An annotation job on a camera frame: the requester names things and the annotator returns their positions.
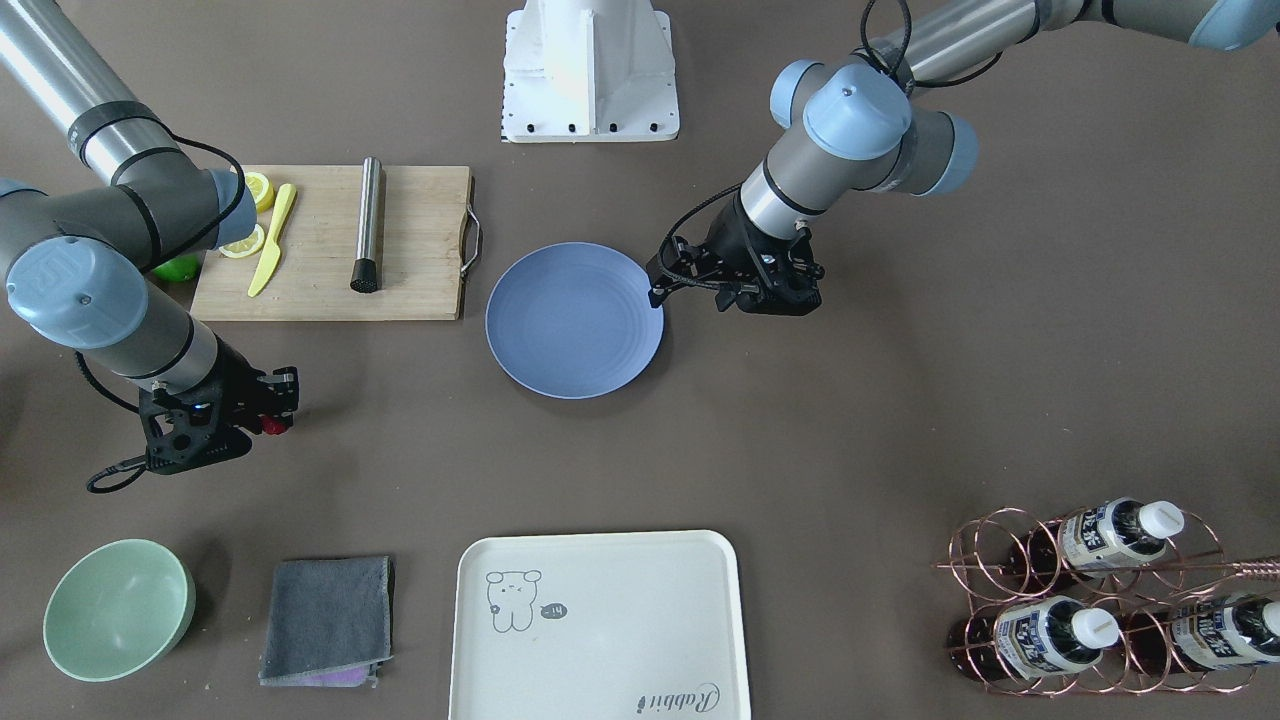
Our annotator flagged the lemon slice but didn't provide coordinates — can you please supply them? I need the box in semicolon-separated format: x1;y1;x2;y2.
218;224;266;260
243;170;276;213

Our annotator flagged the green lime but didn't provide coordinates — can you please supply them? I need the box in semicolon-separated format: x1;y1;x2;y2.
151;254;202;283

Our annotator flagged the cream rabbit tray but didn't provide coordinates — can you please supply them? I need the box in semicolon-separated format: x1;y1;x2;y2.
449;529;753;719

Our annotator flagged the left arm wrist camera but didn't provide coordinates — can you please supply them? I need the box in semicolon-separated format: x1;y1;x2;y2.
736;225;826;316

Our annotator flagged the blue plate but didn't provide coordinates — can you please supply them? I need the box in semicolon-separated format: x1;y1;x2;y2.
485;242;666;400

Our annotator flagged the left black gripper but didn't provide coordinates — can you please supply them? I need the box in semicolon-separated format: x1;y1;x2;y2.
648;190;801;309

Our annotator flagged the grey folded cloth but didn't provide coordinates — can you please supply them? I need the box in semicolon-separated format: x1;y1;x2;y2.
259;555;394;688

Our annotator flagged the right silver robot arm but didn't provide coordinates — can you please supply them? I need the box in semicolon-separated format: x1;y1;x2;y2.
3;1;298;436

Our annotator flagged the green bowl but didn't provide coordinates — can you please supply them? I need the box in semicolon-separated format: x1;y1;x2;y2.
42;539;196;682

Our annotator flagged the copper wire bottle rack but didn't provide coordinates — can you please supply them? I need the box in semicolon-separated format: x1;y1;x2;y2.
936;507;1277;698

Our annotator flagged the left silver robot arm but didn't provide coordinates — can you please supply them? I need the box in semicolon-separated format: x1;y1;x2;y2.
646;1;1279;316

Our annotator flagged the white pillar with base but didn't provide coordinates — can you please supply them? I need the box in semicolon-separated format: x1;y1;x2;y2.
500;1;681;143

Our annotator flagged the red strawberry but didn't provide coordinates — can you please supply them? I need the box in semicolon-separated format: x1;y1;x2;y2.
259;415;291;436

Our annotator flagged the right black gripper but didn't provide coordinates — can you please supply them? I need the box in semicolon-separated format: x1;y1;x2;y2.
198;340;300;430

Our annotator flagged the dark drink bottle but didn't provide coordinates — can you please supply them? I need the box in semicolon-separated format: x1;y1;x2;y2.
946;594;1121;683
1121;593;1279;676
1006;497;1187;593

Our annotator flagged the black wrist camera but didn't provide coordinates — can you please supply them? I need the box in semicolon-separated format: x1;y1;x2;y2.
138;386;252;475

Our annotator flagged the yellow plastic knife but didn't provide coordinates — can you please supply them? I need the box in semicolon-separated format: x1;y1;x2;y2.
247;183;297;297

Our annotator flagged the wooden cutting board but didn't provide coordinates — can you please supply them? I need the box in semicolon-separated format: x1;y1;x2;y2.
191;164;474;322

